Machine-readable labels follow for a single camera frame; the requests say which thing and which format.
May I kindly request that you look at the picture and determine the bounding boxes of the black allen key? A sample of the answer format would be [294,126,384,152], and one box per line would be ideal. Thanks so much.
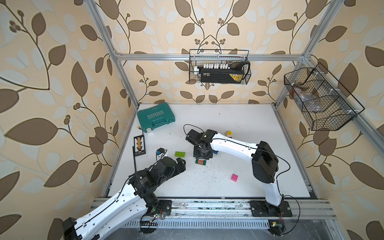
[132,146,137,173]

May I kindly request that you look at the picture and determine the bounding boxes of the plastic bag in basket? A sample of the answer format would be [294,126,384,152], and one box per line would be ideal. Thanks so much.
[293,87,319,106]

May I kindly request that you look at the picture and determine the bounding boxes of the black wire basket right wall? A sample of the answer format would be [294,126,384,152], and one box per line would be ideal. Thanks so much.
[284,63,365,131]

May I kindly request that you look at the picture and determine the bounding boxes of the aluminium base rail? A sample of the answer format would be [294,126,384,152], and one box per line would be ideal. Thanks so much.
[122,198,338,231]

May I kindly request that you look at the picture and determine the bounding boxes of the black parallel charging board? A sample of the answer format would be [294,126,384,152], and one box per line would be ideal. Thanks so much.
[134,135,146,157]

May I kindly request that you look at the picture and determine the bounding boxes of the black wire basket wall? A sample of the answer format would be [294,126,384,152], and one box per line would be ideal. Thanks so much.
[284,63,365,131]
[188,49,252,85]

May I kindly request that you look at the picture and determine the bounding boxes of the green plastic tool case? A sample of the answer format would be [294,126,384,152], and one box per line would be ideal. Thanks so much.
[137,103,176,133]

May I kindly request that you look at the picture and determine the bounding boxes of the pink lego brick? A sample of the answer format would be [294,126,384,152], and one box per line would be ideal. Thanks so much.
[231,174,238,182]

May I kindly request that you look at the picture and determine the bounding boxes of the black wire basket back wall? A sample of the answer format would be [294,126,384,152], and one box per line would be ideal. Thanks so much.
[188,49,252,85]

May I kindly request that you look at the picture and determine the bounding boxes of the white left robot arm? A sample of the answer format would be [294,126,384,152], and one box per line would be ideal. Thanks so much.
[63,157,186,240]

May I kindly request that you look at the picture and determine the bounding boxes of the black battery charger in basket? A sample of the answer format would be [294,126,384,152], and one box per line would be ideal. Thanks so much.
[191,61,252,85]

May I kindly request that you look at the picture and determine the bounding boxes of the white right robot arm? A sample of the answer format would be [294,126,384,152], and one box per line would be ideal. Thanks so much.
[186,130,293,218]

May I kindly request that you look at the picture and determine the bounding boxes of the lime green long lego brick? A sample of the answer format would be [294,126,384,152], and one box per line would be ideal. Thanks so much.
[175,151,186,158]

